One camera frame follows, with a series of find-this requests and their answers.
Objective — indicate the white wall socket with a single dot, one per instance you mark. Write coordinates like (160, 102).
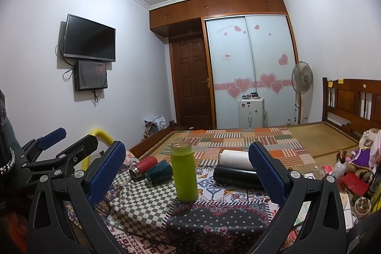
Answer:
(96, 156)

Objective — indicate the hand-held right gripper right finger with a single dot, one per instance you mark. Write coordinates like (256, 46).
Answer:
(266, 173)

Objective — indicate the yellow foam tube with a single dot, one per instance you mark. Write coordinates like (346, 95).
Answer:
(101, 133)

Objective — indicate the dark green cup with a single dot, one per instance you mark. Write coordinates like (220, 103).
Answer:
(160, 172)

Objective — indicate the red box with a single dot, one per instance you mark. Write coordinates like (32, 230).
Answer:
(354, 182)

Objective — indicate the patchwork blanket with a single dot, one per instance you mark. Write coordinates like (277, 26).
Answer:
(238, 138)

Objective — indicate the glass jar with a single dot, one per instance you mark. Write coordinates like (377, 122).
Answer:
(363, 206)

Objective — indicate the black cup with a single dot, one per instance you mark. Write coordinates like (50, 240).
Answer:
(235, 178)

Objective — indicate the wooden door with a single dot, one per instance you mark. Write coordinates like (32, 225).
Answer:
(190, 78)

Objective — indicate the red cup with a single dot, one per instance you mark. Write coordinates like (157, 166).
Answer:
(147, 165)

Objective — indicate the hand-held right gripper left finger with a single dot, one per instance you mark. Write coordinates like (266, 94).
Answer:
(104, 175)

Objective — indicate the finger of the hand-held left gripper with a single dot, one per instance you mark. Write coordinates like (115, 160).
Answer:
(52, 137)
(80, 148)

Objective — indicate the frosted wardrobe with heart stickers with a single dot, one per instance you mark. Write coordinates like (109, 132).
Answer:
(232, 78)

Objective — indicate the white cup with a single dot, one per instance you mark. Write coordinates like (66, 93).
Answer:
(235, 158)

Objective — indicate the pile of clothes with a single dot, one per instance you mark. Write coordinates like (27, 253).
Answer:
(154, 124)

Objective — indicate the standing fan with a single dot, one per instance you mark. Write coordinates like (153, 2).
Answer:
(302, 75)

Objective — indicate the green white checkered cloth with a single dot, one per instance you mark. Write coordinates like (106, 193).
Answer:
(140, 200)

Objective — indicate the wooden overhead cabinets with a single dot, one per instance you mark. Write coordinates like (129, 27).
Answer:
(223, 4)

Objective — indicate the white spray bottle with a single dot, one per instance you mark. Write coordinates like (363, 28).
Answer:
(340, 171)

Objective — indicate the white small cabinet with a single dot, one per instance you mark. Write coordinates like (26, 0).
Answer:
(250, 114)

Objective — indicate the wooden bed frame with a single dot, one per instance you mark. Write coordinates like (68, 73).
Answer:
(345, 99)

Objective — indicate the doll in purple dress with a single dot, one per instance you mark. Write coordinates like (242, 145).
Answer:
(369, 149)

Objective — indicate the bamboo mat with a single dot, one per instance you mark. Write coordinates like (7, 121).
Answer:
(321, 141)

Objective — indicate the colourful patterned tablecloth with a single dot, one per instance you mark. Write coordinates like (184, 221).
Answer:
(214, 221)

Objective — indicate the green glass bottle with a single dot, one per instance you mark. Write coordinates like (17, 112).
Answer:
(184, 176)

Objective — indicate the wall-mounted television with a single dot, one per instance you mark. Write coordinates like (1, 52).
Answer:
(89, 38)

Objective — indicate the black wall panel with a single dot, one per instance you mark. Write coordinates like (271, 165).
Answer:
(90, 75)

